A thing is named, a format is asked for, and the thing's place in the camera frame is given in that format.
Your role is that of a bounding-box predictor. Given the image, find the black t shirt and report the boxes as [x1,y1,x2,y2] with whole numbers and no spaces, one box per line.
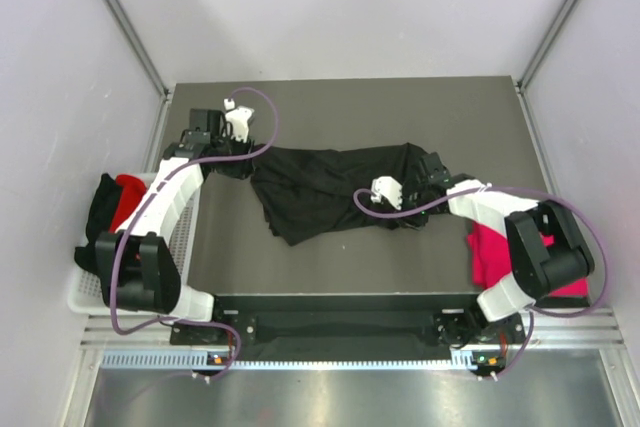
[250,143,427,246]
[73,173,123,276]

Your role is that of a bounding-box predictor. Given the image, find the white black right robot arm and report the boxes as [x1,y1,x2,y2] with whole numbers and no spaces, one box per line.
[402,153,595,343]

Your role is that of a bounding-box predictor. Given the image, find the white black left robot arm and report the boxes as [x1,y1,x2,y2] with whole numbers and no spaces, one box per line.
[95,99,254,344]

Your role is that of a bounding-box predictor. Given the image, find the red t shirt in basket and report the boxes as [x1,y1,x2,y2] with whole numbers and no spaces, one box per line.
[109,174,147,232]

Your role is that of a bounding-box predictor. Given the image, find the folded pink t shirt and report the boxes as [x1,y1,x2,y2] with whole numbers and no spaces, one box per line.
[467,223,588,297]

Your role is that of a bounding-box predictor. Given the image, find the black t shirt in basket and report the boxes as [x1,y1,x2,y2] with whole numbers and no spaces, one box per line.
[73,173,123,276]

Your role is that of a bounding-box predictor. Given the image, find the white perforated plastic basket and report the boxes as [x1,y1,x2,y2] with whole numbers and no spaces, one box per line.
[67,171,201,316]

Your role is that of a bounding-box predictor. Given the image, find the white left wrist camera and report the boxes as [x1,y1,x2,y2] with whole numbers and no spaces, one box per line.
[223,97,255,143]

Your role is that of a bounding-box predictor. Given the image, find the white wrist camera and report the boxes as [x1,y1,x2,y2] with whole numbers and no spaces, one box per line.
[223,97,255,143]
[370,176,403,211]

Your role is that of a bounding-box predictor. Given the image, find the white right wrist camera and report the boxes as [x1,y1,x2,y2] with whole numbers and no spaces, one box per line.
[370,176,403,211]

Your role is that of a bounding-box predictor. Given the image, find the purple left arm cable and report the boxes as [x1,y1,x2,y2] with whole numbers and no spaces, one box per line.
[108,86,280,383]

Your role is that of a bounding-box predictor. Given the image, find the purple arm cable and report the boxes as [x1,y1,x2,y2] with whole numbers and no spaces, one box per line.
[108,86,280,383]
[353,185,609,382]

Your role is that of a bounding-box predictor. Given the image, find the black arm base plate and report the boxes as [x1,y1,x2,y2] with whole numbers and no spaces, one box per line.
[169,294,526,361]

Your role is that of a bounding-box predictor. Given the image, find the white slotted cable duct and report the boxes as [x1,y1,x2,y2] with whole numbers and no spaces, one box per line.
[100,350,504,373]

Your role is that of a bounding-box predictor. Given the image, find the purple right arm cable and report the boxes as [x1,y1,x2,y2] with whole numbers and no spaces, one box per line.
[353,185,609,382]

